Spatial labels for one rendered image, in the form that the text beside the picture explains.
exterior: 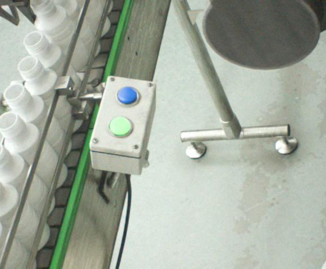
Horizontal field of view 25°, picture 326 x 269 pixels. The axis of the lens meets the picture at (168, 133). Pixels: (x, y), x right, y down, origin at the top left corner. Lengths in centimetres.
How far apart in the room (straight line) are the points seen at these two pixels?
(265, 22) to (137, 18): 107
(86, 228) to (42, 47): 32
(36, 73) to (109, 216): 30
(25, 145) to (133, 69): 39
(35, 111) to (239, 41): 74
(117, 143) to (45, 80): 19
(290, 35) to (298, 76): 210
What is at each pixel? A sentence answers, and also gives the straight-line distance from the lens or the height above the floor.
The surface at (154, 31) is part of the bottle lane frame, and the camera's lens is 161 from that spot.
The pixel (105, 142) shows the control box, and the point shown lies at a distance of 111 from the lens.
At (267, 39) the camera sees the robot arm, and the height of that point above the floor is 157.
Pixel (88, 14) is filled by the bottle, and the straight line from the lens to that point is 140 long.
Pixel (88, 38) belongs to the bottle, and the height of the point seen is 105.
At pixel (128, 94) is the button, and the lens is 114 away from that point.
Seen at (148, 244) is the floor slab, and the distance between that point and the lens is 234.
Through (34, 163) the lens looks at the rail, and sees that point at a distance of 115.
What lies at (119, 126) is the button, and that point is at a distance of 111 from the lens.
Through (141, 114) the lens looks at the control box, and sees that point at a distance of 113.
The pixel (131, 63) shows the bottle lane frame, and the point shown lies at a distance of 147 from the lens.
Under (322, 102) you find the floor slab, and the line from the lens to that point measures 249.
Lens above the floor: 191
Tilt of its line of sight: 48 degrees down
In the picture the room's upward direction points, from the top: 28 degrees counter-clockwise
